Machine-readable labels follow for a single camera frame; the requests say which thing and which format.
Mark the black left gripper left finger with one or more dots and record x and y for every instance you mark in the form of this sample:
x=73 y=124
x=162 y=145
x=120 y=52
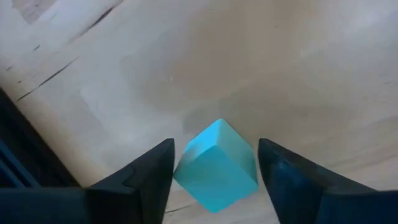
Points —
x=93 y=205

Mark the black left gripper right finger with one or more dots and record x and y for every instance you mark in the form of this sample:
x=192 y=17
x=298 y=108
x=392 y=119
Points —
x=311 y=196

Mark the teal cube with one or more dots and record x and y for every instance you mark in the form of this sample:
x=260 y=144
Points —
x=217 y=174

